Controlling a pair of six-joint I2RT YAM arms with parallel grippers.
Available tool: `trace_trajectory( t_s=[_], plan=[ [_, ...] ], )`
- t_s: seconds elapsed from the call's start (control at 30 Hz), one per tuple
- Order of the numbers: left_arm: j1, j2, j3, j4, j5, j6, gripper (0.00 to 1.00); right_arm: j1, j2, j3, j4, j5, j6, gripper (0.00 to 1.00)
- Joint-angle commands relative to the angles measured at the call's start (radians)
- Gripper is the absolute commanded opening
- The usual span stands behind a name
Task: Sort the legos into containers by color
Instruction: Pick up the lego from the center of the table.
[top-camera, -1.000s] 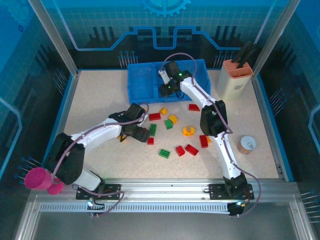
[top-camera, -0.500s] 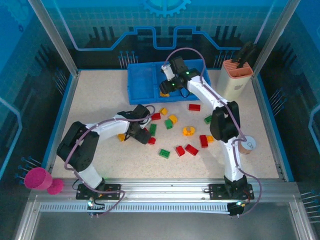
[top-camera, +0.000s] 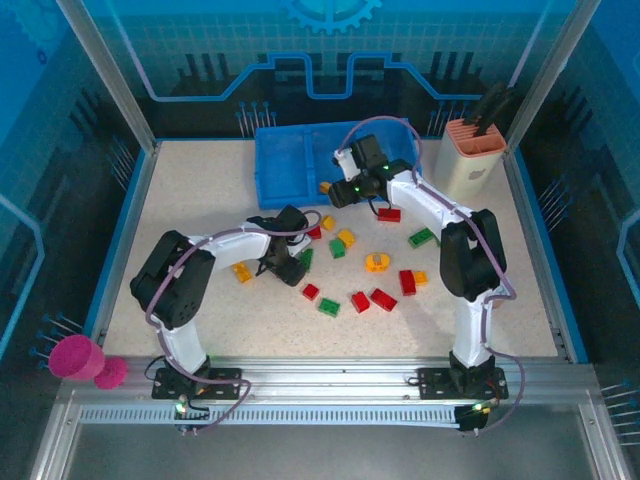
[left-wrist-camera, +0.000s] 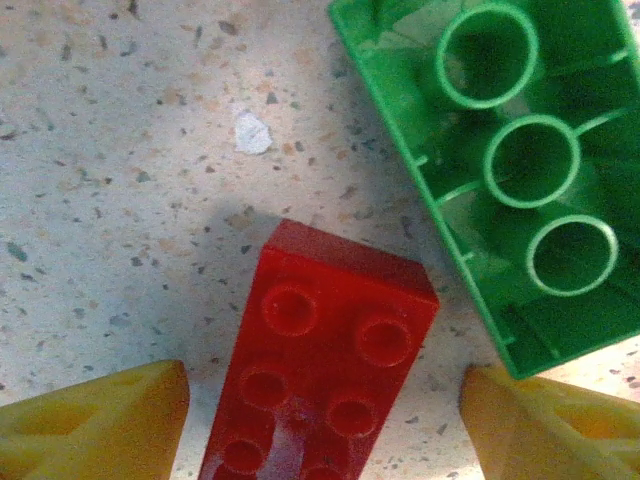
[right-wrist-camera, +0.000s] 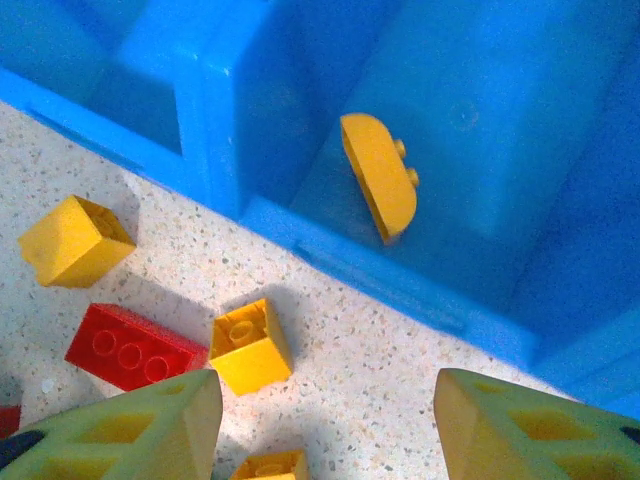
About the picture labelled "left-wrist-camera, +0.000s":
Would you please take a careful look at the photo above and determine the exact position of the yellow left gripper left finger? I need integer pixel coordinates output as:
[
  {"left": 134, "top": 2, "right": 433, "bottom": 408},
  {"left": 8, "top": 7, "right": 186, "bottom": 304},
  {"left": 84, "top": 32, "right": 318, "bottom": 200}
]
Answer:
[{"left": 0, "top": 359, "right": 190, "bottom": 480}]

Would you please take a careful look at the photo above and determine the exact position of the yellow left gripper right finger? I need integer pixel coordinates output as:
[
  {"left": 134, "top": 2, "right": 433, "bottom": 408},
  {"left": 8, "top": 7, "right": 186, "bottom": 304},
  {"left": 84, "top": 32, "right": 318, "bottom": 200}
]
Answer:
[{"left": 458, "top": 366, "right": 640, "bottom": 480}]

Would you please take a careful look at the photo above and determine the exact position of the long red lego brick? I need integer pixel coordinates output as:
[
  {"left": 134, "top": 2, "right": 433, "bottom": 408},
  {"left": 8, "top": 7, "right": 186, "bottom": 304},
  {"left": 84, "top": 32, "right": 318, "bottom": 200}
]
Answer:
[{"left": 198, "top": 218, "right": 441, "bottom": 480}]

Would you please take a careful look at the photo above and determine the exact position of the white paper scrap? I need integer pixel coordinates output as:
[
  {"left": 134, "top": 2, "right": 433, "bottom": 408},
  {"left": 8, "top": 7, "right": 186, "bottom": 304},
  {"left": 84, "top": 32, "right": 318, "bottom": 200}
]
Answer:
[{"left": 234, "top": 110, "right": 273, "bottom": 154}]

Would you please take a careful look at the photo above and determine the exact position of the long green lego brick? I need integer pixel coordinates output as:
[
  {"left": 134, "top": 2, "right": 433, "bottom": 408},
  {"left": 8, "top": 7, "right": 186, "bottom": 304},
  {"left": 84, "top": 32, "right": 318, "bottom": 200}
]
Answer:
[{"left": 327, "top": 0, "right": 640, "bottom": 380}]

